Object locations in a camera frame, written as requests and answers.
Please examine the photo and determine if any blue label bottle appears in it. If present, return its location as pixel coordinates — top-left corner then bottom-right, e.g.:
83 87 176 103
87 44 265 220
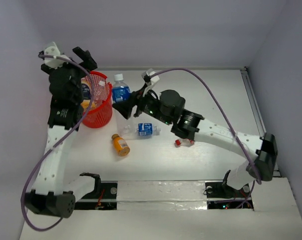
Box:
136 122 161 138
112 74 134 137

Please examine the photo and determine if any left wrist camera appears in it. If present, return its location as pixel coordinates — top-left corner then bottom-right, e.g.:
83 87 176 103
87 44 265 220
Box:
39 42 64 69

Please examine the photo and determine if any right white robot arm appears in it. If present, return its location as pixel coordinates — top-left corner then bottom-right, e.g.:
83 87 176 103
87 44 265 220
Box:
113 89 277 196

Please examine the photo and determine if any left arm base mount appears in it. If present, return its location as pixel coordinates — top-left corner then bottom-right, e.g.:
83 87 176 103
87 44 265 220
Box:
75 181 118 211

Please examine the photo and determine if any red mesh plastic bin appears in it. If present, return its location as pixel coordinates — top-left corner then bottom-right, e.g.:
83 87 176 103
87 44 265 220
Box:
82 71 113 129

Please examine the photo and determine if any tall orange juice bottle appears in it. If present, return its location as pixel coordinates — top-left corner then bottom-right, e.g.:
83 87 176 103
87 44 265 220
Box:
81 76 93 111

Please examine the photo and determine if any aluminium rail right edge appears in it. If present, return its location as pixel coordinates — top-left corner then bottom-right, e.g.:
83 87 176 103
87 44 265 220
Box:
240 66 281 178

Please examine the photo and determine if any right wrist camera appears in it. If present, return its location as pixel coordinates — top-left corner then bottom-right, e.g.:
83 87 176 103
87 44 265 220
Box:
141 68 160 97

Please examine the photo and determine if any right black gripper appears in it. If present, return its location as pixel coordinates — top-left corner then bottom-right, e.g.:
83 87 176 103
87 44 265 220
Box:
113 82 172 126

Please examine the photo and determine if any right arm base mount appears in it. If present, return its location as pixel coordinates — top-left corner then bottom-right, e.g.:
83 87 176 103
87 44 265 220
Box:
203 170 254 210

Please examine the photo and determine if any blue label bottle middle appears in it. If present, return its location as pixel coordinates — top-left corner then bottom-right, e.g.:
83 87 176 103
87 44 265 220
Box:
136 122 161 138

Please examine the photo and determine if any blue label bottle front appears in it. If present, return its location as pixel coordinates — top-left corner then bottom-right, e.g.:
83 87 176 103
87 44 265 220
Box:
112 74 134 137

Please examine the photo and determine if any small orange juice bottle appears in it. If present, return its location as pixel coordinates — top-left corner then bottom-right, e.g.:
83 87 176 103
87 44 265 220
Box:
111 134 130 157

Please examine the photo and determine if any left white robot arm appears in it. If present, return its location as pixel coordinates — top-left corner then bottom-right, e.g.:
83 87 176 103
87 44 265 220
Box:
21 42 101 219

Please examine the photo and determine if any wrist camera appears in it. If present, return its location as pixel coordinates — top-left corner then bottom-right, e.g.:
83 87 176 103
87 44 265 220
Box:
39 42 64 69
141 68 160 97

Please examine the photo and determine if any crushed red label bottle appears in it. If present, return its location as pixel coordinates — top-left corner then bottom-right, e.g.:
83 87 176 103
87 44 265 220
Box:
175 138 194 147

